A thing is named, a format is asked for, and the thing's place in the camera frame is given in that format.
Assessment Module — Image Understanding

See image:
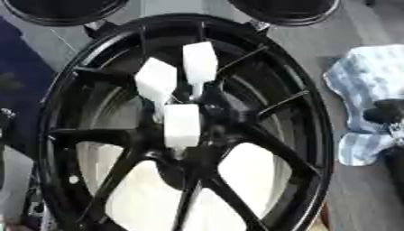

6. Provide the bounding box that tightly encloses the white pin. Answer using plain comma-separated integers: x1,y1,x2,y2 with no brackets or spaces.
133,57,180,121
162,103,202,160
181,41,220,100

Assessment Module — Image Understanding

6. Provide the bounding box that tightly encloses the black round object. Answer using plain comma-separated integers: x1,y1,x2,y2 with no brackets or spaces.
225,0,343,27
0,0,132,27

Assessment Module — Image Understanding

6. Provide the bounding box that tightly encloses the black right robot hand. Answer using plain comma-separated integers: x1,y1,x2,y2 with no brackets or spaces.
361,98,404,127

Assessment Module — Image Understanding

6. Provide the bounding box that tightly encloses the black spoked wheel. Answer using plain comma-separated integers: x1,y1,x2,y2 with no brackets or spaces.
36,13,336,231

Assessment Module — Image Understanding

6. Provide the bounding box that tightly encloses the blue and white cloth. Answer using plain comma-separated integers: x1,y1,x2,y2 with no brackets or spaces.
322,44,404,167

